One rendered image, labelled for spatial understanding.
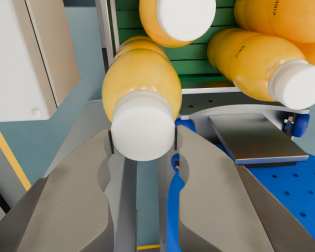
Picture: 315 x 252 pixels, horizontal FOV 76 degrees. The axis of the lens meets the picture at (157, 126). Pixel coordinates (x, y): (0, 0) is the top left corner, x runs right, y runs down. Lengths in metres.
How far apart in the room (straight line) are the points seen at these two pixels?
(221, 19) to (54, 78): 0.27
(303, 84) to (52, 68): 0.21
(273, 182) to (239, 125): 0.10
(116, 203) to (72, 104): 0.92
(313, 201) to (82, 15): 1.22
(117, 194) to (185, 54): 0.47
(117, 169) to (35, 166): 1.17
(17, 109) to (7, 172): 1.82
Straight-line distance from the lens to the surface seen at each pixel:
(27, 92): 0.18
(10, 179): 2.04
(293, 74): 0.21
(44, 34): 0.20
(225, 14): 0.37
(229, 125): 0.36
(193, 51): 0.36
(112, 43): 0.28
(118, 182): 0.71
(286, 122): 0.42
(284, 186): 0.33
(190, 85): 0.31
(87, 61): 1.32
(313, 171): 0.38
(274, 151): 0.32
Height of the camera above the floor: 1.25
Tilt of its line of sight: 59 degrees down
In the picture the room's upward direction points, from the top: 173 degrees clockwise
